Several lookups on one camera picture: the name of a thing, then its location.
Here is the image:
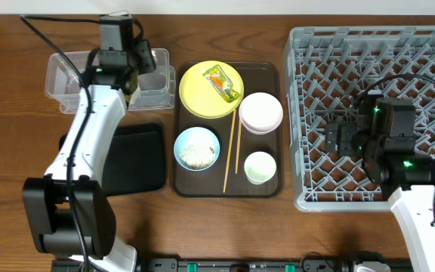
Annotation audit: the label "clear plastic bin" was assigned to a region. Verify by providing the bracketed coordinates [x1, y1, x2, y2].
[45, 48, 176, 114]

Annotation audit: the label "pale green cup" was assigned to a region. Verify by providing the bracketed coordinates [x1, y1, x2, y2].
[244, 151, 277, 185]

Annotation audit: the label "grey dishwasher rack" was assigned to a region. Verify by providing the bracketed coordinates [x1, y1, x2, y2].
[283, 26, 435, 212]

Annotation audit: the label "green snack wrapper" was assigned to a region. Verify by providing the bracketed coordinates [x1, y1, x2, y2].
[202, 64, 240, 103]

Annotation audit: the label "rice food scraps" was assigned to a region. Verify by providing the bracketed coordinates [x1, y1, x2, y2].
[179, 144, 216, 170]

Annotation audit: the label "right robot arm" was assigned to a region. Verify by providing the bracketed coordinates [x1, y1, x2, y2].
[325, 95, 435, 271]

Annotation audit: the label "long wooden chopstick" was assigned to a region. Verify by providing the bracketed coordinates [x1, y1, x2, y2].
[223, 109, 236, 193]

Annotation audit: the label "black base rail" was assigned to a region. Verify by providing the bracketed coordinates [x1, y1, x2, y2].
[50, 257, 415, 272]

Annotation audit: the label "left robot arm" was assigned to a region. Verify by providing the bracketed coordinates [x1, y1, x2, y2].
[23, 40, 156, 271]

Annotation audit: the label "black plastic tray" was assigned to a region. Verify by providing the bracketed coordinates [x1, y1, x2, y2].
[42, 123, 165, 205]

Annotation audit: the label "light blue bowl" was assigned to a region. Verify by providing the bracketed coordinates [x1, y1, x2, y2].
[174, 127, 221, 172]

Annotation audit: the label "brown serving tray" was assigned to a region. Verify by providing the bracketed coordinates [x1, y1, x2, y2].
[170, 60, 284, 198]

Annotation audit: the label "yellow plate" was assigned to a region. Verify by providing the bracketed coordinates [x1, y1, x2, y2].
[179, 60, 244, 119]

